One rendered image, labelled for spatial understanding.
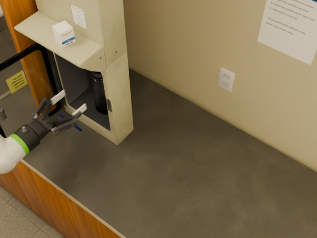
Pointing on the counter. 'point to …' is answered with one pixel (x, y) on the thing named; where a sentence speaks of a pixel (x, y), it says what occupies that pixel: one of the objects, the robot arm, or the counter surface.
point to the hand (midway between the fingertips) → (71, 101)
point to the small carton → (63, 33)
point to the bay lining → (72, 78)
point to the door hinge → (56, 74)
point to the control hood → (50, 43)
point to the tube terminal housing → (94, 10)
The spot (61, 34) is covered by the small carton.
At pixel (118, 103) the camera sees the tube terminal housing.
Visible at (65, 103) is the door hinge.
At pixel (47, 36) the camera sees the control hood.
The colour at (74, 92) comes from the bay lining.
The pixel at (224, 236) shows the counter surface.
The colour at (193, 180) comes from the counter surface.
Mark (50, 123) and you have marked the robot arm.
